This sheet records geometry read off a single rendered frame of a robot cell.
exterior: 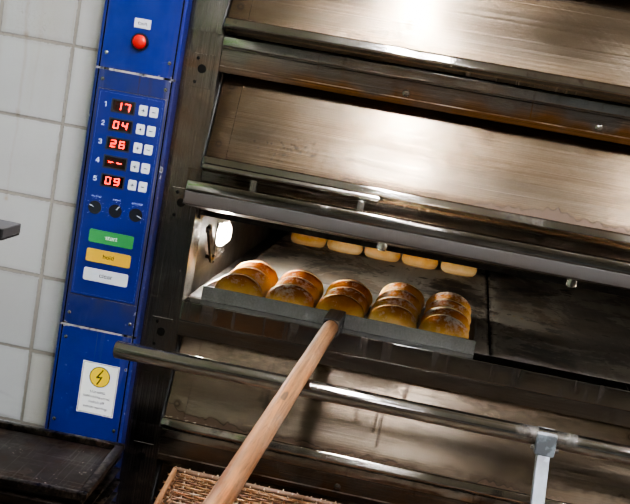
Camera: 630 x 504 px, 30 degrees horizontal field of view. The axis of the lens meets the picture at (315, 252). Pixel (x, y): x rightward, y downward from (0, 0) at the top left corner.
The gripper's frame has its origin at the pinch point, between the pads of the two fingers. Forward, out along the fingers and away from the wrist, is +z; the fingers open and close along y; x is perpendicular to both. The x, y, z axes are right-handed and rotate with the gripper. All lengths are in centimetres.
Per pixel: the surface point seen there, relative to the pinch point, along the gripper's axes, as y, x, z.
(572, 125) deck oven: -16, -155, 43
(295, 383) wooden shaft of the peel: 29, -105, 7
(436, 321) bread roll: 26, -161, 25
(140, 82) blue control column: -10, -150, -38
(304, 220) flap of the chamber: 9, -139, -1
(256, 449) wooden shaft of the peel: 30, -74, 7
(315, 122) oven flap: -8, -155, -4
